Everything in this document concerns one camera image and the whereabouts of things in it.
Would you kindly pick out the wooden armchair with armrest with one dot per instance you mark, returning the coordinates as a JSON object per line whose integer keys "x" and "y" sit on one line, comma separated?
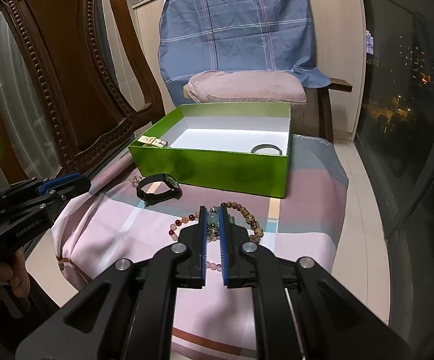
{"x": 323, "y": 102}

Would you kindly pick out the white wrist watch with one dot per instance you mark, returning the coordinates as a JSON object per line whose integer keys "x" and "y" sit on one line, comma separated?
{"x": 152, "y": 141}

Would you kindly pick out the green cardboard box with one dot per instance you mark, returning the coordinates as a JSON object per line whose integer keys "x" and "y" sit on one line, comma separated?
{"x": 235, "y": 146}

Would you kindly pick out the pink textured cushion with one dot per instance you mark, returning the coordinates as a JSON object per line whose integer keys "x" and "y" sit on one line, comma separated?
{"x": 245, "y": 86}

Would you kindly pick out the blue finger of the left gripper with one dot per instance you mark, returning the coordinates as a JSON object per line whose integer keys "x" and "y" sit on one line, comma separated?
{"x": 74, "y": 182}

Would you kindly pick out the black wrist watch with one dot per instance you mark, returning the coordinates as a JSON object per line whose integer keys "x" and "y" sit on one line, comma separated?
{"x": 158, "y": 188}

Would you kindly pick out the blue plaid cloth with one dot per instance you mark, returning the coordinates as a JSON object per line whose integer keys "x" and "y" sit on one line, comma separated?
{"x": 237, "y": 35}

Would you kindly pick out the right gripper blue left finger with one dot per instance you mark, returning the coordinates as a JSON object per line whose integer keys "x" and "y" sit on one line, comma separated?
{"x": 203, "y": 253}

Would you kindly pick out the carved dark wooden chair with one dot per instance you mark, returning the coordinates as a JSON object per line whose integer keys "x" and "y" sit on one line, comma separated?
{"x": 61, "y": 109}

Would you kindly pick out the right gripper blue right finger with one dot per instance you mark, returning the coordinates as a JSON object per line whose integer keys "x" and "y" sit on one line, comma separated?
{"x": 222, "y": 227}

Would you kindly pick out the pink plaid table cloth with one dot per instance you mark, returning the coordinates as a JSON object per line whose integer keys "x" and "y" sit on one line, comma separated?
{"x": 110, "y": 222}

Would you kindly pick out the person's left hand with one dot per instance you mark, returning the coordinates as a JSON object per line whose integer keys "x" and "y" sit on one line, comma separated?
{"x": 16, "y": 275}

